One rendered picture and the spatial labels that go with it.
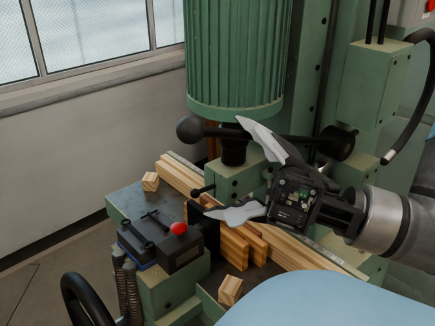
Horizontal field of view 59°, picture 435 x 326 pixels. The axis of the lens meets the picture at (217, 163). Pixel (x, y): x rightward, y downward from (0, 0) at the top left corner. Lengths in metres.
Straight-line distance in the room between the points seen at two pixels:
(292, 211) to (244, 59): 0.25
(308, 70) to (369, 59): 0.11
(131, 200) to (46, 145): 1.06
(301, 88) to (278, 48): 0.13
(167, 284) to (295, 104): 0.40
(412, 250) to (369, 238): 0.06
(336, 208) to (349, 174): 0.27
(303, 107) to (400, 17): 0.23
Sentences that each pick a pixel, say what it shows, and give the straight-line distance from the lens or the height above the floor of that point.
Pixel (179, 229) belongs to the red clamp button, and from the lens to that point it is 0.68.
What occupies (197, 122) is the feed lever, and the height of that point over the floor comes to 1.28.
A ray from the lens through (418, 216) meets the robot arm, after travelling 0.56.
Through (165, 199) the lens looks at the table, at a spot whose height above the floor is 0.90.
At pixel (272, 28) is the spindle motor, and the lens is 0.62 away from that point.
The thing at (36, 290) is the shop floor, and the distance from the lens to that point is 2.10.
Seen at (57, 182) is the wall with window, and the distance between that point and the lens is 2.09.
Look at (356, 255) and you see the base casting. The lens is 1.01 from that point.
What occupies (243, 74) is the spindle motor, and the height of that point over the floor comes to 1.28.
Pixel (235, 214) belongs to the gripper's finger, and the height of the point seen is 1.12.
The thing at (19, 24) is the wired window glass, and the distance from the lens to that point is 1.89.
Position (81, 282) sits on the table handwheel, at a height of 0.95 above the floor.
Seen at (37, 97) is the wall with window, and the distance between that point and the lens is 1.89.
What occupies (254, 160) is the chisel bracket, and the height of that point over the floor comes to 1.07.
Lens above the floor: 1.48
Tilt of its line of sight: 32 degrees down
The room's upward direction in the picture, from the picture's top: straight up
